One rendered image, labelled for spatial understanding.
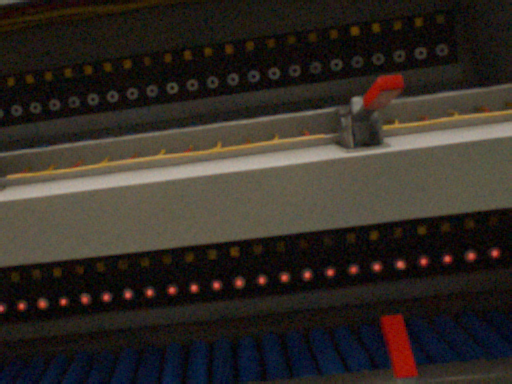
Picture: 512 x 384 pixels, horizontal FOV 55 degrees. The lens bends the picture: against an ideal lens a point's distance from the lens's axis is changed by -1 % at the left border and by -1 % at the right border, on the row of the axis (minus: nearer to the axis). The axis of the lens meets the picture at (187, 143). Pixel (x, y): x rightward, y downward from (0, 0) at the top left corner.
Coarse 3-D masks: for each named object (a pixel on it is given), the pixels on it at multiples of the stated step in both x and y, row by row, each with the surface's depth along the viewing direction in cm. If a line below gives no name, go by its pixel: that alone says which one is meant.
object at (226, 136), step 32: (448, 96) 35; (480, 96) 35; (192, 128) 36; (224, 128) 36; (256, 128) 36; (288, 128) 36; (320, 128) 35; (384, 128) 33; (0, 160) 37; (32, 160) 37; (64, 160) 37; (96, 160) 37; (128, 160) 35
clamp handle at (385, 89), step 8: (376, 80) 25; (384, 80) 25; (392, 80) 25; (400, 80) 25; (376, 88) 26; (384, 88) 25; (392, 88) 25; (400, 88) 25; (368, 96) 27; (376, 96) 26; (384, 96) 26; (392, 96) 26; (352, 104) 32; (360, 104) 32; (368, 104) 27; (376, 104) 27; (384, 104) 27; (352, 112) 32; (360, 112) 30; (368, 112) 30; (360, 120) 31
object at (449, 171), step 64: (0, 128) 51; (64, 128) 50; (0, 192) 35; (64, 192) 31; (128, 192) 31; (192, 192) 31; (256, 192) 31; (320, 192) 30; (384, 192) 30; (448, 192) 30; (0, 256) 32; (64, 256) 32
